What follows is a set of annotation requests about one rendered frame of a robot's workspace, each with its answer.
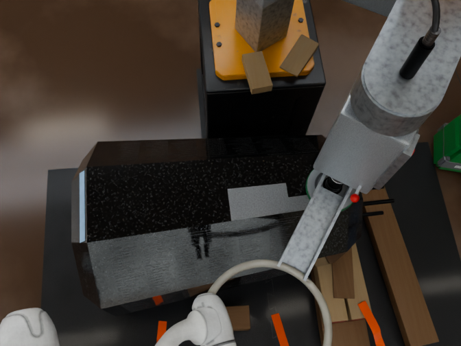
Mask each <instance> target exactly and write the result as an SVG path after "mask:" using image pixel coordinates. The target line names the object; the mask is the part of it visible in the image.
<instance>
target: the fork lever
mask: <svg viewBox="0 0 461 346"><path fill-rule="evenodd" d="M325 176H326V174H323V175H322V177H321V179H320V181H319V183H318V185H317V187H316V189H315V191H314V193H313V195H312V197H311V199H310V201H309V203H308V205H307V207H306V209H305V210H304V212H303V214H302V216H301V218H300V220H299V222H298V224H297V226H296V228H295V230H294V232H293V234H292V236H291V238H290V240H289V242H288V244H287V246H286V248H285V250H284V252H283V254H282V256H281V258H280V260H279V262H278V264H277V266H278V267H280V266H281V264H282V262H283V263H285V264H288V265H290V266H293V267H294V268H296V269H298V270H299V271H300V272H302V273H304V274H305V276H304V277H303V280H304V281H306V280H307V278H308V276H309V274H310V272H311V270H312V268H313V266H314V264H315V262H316V260H317V258H318V256H319V254H320V252H321V250H322V248H323V246H324V243H325V242H326V240H327V238H328V236H329V234H330V232H331V230H332V228H333V226H334V224H335V221H336V220H337V218H338V216H339V214H340V212H341V210H342V208H343V206H344V204H345V202H346V199H347V198H348V195H349V194H350V192H351V190H352V187H348V189H347V191H346V193H345V195H344V197H341V196H339V195H337V194H335V193H333V192H331V191H329V190H327V189H325V188H323V187H321V185H322V182H323V180H324V178H325Z"/></svg>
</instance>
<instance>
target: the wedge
mask: <svg viewBox="0 0 461 346"><path fill-rule="evenodd" d="M318 45H319V43H317V42H316V41H313V40H311V39H310V38H308V37H306V36H304V35H302V34H301V35H300V37H299V39H298V40H297V41H296V43H295V45H294V46H293V47H292V49H291V51H290V52H289V54H288V55H287V56H286V58H285V60H284V61H283V62H282V64H281V66H280V68H281V69H283V70H285V71H286V72H288V73H290V74H292V75H293V76H296V77H298V75H299V74H300V73H301V71H302V70H303V69H304V67H305V65H306V64H307V63H308V62H309V60H310V59H311V57H312V56H313V55H314V53H315V52H316V50H317V48H318Z"/></svg>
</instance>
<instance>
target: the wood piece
mask: <svg viewBox="0 0 461 346"><path fill-rule="evenodd" d="M241 61H242V64H243V66H244V71H245V73H246V77H247V80H248V84H249V87H250V91H251V94H252V95H253V94H257V93H264V92H268V91H271V90H272V86H273V84H272V81H271V78H270V74H269V71H268V68H267V65H266V63H265V58H264V56H263V52H262V51H257V52H252V53H248V54H242V59H241Z"/></svg>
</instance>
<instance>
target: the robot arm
mask: <svg viewBox="0 0 461 346"><path fill-rule="evenodd" d="M187 340H190V341H191V342H192V343H193V344H195V345H200V346H237V345H236V342H235V337H234V334H233V326H232V323H231V320H230V317H229V315H228V312H227V309H226V307H225V305H224V303H223V301H222V300H221V299H220V298H219V297H218V296H217V295H215V294H214V293H211V292H208V293H203V294H201V295H198V296H197V297H196V298H195V299H194V302H193V305H192V311H191V312H190V313H189V315H188V317H187V319H185V320H183V321H180V322H178V323H177V324H175V325H173V326H172V327H170V328H169V329H168V330H167V331H166V332H165V333H164V334H163V335H162V337H161V338H160V339H159V341H158V342H157V344H155V346H179V344H181V342H183V341H187ZM0 346H60V343H59V340H58V334H57V331H56V328H55V325H54V323H53V321H52V320H51V318H50V316H49V315H48V314H47V313H46V311H43V310H42V309H40V308H28V309H23V310H17V311H14V312H11V313H9V314H8V315H7V316H6V317H5V318H4V319H3V320H2V322H1V324H0Z"/></svg>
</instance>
